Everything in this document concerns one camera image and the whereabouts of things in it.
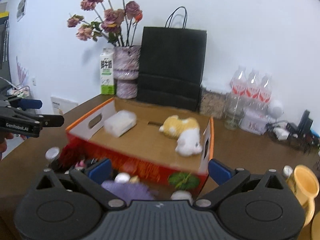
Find purple fabric pouch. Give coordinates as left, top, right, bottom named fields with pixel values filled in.
left=101, top=180, right=155, bottom=204

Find white round brush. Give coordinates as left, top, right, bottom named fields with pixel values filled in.
left=170, top=190, right=193, bottom=205

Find translucent plastic box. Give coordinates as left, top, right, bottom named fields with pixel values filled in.
left=104, top=110, right=137, bottom=138

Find white yellow plush toy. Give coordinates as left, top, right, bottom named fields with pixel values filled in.
left=159, top=115, right=203, bottom=157

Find red cardboard box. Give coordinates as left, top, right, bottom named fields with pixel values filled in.
left=61, top=98, right=214, bottom=195

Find red rose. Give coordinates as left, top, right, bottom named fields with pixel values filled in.
left=59, top=144, right=86, bottom=169

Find small white round cap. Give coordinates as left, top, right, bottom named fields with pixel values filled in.
left=45, top=147, right=60, bottom=162

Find left hand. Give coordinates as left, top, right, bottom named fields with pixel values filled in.
left=0, top=132, right=14, bottom=160

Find jar of seeds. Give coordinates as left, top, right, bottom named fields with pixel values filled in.
left=200, top=87, right=228, bottom=119

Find clear glass cup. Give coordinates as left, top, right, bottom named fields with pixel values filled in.
left=225, top=94, right=245, bottom=130

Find water bottle left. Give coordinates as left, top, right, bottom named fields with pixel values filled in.
left=230, top=66, right=247, bottom=103

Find water bottle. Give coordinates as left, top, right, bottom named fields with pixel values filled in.
left=230, top=66, right=247, bottom=103
left=245, top=69, right=260, bottom=106
left=258, top=73, right=272, bottom=110

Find water bottle middle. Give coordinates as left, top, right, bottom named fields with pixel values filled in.
left=245, top=69, right=260, bottom=106

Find yellow bear mug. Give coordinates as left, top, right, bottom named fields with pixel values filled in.
left=286, top=165, right=319, bottom=226

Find black stand device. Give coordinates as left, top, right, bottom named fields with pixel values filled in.
left=286, top=110, right=319, bottom=153

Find water bottle right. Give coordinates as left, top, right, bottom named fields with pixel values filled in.
left=258, top=73, right=272, bottom=110

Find milk carton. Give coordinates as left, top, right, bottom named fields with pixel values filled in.
left=100, top=48, right=115, bottom=95

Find purple ceramic vase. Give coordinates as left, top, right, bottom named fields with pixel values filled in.
left=113, top=46, right=140, bottom=99

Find black paper bag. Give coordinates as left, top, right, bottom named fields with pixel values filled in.
left=136, top=15, right=207, bottom=112

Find dried pink flowers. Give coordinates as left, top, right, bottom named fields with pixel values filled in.
left=67, top=0, right=143, bottom=47

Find wire rack with items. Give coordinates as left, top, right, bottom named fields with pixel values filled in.
left=1, top=77, right=32, bottom=102

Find white charger with cables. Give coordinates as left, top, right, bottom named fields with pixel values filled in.
left=265, top=120, right=298, bottom=141

